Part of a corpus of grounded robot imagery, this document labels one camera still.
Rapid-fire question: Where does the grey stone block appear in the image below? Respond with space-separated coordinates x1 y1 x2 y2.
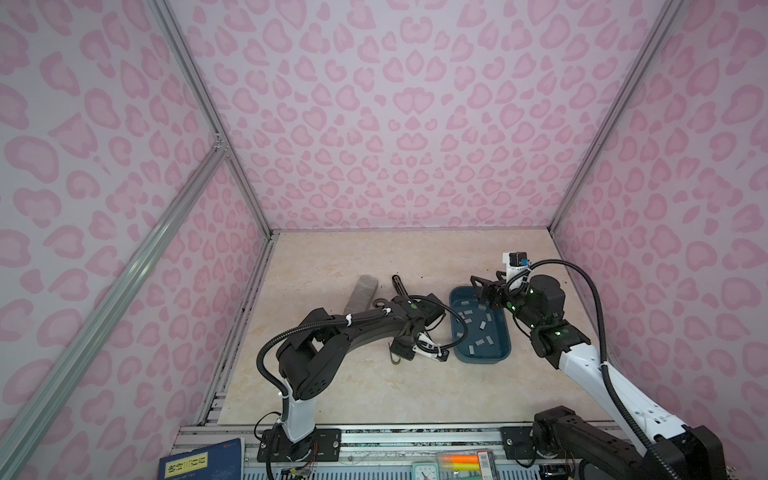
343 275 379 315

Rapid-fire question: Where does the small teal clock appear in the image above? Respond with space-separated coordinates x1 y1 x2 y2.
411 462 440 480

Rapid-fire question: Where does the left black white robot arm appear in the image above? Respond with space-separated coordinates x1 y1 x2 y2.
256 294 453 445

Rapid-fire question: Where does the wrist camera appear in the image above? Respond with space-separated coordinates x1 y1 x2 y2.
503 251 530 291
413 333 450 362

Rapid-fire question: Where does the blue book yellow label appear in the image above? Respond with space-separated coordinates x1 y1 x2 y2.
157 438 245 480

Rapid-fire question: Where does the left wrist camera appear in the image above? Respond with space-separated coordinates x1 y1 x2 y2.
413 333 450 362

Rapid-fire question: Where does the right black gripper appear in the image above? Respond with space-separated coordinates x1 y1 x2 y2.
470 270 544 331

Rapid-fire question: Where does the highlighter marker box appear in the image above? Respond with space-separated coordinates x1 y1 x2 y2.
437 450 499 480

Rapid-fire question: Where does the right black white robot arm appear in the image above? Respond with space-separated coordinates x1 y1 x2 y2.
470 275 729 479

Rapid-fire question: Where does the teal plastic tray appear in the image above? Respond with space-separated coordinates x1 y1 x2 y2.
449 286 512 364

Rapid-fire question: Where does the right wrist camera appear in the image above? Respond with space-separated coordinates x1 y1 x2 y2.
503 251 530 291

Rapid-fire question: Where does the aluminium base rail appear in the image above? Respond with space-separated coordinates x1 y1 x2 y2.
173 419 625 480

